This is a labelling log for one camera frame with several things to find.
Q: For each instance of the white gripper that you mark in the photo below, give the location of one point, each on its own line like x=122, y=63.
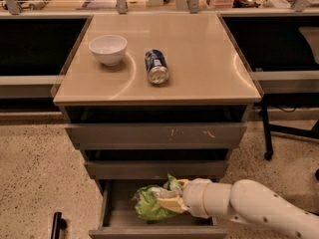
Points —
x=193, y=195

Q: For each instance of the green rice chip bag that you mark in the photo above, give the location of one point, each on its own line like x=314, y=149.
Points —
x=146, y=204

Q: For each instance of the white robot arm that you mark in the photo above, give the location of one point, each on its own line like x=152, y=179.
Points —
x=245, y=201

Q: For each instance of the grey middle drawer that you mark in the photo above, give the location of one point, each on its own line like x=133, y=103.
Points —
x=155, y=169

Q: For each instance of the grey drawer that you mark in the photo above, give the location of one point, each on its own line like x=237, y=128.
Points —
x=103, y=136
x=155, y=169
x=119, y=219

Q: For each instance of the grey top drawer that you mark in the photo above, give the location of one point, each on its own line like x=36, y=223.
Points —
x=103, y=136

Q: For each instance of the grey bottom drawer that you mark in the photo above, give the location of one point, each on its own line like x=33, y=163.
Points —
x=119, y=219

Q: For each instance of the grey drawer cabinet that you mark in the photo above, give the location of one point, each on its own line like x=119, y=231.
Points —
x=155, y=104

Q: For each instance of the black table leg with caster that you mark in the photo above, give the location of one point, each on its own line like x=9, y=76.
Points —
x=268, y=128

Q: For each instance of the black object on floor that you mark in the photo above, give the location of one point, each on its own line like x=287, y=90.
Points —
x=59, y=226

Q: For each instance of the blue soda can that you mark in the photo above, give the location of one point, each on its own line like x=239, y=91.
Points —
x=156, y=67

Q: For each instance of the white ceramic bowl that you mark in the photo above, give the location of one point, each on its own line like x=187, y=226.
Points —
x=109, y=49

